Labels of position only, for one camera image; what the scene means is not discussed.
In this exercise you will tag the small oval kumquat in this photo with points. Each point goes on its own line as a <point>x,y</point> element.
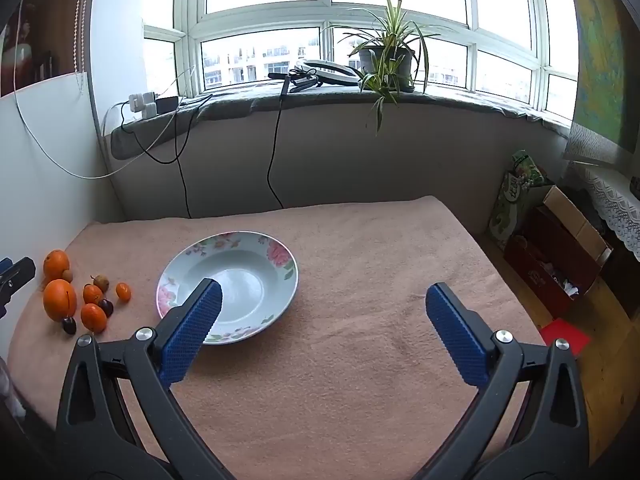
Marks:
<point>123,292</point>

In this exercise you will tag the black folding stand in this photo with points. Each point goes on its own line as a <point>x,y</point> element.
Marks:
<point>300,81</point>

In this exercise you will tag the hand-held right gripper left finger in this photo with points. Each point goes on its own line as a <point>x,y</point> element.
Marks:
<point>192,330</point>

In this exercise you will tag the potted spider plant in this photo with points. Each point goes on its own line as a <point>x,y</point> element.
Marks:
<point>385,57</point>

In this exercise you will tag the orange with dark split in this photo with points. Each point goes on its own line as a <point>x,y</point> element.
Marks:
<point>59,301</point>

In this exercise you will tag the white window frame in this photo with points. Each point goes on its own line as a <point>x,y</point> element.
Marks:
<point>325,7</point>

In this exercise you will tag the red paper sheet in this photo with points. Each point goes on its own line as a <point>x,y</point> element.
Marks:
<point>565,337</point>

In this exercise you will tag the large orange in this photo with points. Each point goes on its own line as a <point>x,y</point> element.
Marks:
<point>55,264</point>

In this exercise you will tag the green snack bag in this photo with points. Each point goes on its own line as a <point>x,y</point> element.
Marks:
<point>517,185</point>

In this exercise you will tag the floral white plate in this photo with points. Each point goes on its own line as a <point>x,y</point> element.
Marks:
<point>250,265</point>

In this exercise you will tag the grey-green sill cloth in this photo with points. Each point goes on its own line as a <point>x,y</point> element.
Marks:
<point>240,97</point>

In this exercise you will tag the small tangerine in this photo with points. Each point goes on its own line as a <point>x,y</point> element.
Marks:
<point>92,294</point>

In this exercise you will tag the dark red cherry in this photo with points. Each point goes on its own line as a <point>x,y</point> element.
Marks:
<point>106,307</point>
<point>69,325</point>

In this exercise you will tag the black power bank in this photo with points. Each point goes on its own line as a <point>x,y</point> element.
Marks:
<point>166,104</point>

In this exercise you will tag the red cardboard box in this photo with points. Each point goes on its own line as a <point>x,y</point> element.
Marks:
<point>555,255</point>

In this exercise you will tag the brown wooden cabinet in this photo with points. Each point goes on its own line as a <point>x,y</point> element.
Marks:
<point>50,20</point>

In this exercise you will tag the green wall painting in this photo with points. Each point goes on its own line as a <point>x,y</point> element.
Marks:
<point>605,60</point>

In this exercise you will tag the white lace cloth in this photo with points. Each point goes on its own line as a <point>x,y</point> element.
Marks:
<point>610,200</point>

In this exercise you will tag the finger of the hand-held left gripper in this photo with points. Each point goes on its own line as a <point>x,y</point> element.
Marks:
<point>19,273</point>

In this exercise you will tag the yellow-brown loquat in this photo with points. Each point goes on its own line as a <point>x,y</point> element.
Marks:
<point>102,282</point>

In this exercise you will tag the brown longan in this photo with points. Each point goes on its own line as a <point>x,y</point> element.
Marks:
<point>66,275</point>

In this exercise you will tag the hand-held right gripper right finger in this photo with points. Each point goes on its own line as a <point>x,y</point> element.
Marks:
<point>457,335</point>

